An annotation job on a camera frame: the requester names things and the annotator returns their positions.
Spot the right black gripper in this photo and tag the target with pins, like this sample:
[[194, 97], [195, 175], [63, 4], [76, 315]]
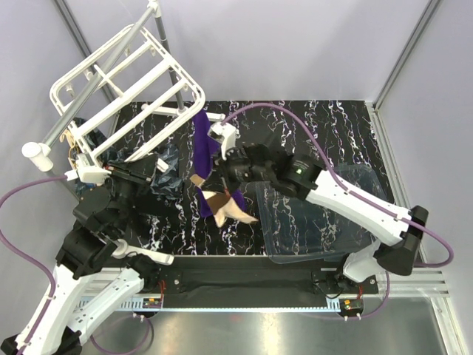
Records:
[[224, 168]]

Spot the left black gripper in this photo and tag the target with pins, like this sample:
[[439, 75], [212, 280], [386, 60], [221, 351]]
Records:
[[145, 167]]

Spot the purple sock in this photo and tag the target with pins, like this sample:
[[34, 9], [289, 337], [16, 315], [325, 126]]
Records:
[[204, 148]]

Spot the brown striped sock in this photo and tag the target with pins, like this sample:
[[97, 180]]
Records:
[[222, 205]]

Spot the white plastic clip hanger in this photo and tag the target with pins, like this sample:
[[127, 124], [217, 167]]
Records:
[[183, 100]]

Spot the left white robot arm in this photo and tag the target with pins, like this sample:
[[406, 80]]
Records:
[[59, 325]]

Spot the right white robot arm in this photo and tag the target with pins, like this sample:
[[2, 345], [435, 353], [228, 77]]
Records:
[[296, 175]]

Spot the dark leaf patterned cloth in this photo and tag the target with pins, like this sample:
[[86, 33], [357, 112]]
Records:
[[165, 185]]

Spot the yellow zip tie tag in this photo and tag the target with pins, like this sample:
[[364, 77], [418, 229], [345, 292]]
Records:
[[74, 149]]

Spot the clear plastic bin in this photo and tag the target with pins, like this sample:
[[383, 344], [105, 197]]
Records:
[[331, 222]]

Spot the black marbled mat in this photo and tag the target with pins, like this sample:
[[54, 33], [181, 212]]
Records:
[[341, 129]]

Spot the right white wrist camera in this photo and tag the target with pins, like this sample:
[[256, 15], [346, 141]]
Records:
[[224, 135]]

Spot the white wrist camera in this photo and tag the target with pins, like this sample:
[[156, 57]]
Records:
[[224, 135], [87, 172]]

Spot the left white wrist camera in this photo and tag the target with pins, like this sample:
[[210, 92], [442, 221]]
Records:
[[87, 172]]

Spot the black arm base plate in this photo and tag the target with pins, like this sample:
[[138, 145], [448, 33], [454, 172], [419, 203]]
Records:
[[242, 282]]

